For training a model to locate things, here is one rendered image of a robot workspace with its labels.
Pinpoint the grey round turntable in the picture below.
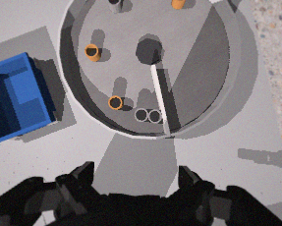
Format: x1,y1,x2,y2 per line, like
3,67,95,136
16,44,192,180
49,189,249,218
57,0,241,140

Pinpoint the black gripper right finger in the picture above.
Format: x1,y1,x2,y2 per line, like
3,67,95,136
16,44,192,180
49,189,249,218
150,165,282,226

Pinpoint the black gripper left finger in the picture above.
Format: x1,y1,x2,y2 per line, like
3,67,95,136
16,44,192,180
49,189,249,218
0,161,116,226

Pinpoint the blue open crate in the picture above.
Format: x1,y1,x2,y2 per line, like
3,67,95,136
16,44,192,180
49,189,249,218
0,52,61,142

